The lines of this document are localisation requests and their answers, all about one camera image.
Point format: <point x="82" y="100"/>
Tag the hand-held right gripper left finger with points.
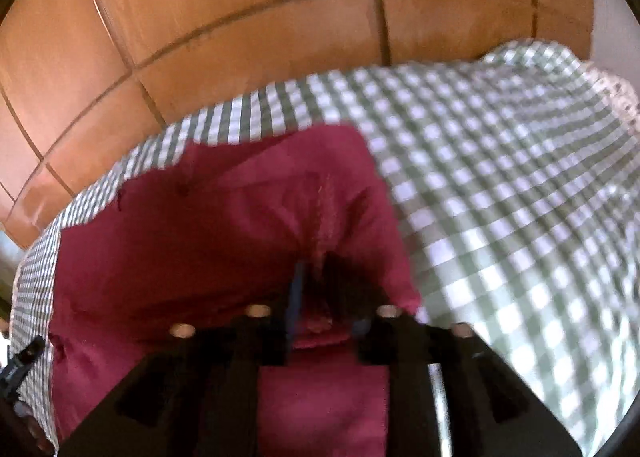
<point x="296" y="294"/>

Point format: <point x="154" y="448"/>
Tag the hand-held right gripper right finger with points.
<point x="350" y="287"/>

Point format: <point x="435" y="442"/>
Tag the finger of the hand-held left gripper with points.
<point x="22" y="362"/>

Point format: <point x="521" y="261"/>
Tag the dark red garment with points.
<point x="210" y="237"/>

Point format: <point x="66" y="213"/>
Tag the person's left hand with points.
<point x="32" y="427"/>

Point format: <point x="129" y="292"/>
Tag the green white checkered bed sheet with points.
<point x="500" y="197"/>

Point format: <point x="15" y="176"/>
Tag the wooden wardrobe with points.
<point x="225" y="37"/>

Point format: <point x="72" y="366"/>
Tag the floral mattress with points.
<point x="617" y="92"/>

